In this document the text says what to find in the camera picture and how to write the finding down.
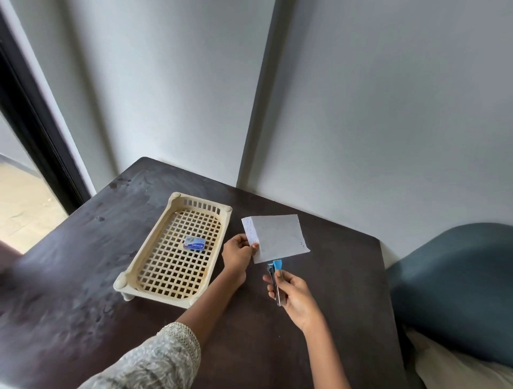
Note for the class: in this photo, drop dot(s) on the person's right hand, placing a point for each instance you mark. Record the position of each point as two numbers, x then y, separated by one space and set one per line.
298 298

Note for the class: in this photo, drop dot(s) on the person's left hand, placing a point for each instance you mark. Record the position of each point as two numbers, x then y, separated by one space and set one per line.
236 256

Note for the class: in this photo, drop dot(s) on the person's right thumb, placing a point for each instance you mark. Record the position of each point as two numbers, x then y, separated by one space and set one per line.
288 277

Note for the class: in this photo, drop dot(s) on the person's left thumb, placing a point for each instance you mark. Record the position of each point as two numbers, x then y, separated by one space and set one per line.
251 250

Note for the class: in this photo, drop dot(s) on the blue metal stapler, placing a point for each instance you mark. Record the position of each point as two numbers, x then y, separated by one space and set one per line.
276 282

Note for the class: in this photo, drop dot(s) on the white paper sheet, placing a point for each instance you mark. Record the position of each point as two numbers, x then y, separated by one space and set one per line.
276 238

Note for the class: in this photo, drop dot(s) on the person's right forearm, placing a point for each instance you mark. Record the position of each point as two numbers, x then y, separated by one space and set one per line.
326 354

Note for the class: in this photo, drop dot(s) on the person's left forearm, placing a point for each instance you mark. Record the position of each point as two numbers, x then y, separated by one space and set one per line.
200 316

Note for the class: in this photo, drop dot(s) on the small blue staple box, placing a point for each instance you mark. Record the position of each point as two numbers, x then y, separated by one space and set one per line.
194 243

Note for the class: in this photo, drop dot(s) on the dark wooden table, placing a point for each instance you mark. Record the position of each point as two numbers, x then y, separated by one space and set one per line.
192 280

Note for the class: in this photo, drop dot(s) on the cream plastic lattice tray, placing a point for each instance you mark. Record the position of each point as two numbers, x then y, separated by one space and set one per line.
178 250

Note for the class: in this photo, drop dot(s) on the blue upholstered chair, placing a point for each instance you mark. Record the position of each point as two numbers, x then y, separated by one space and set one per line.
455 290

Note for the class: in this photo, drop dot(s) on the white cloth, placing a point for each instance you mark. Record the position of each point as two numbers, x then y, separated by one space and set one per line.
457 360

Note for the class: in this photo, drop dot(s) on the dark window frame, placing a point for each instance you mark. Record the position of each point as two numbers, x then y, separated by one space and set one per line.
34 132

